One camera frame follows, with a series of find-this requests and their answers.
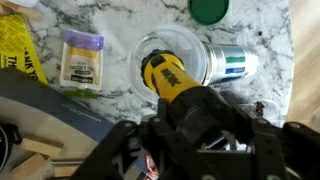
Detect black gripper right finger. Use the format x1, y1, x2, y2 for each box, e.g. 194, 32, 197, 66
249, 117, 320, 180

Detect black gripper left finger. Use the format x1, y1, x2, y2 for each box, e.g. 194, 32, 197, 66
70, 114, 208, 180

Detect metal cup striped label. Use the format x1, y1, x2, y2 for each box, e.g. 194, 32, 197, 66
202, 43, 260, 86

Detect clear plastic jar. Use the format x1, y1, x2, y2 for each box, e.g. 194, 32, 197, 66
128, 23, 208, 104

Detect clear cup of coffee beans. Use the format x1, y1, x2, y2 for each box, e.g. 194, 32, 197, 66
229, 98, 288, 128

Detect red candy wrappers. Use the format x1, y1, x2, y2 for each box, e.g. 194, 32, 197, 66
143, 154, 160, 180

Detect navy cardboard box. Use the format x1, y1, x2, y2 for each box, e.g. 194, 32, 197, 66
0, 67, 148, 180

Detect purple white sauce packet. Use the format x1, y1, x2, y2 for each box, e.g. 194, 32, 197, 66
59, 28, 105, 92

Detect wooden blocks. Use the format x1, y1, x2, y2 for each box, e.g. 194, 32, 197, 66
9, 133, 84, 180

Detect green plastic lid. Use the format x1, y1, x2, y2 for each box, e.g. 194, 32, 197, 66
187, 0, 231, 26

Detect wooden stick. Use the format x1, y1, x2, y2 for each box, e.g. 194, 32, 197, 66
0, 0, 44, 21

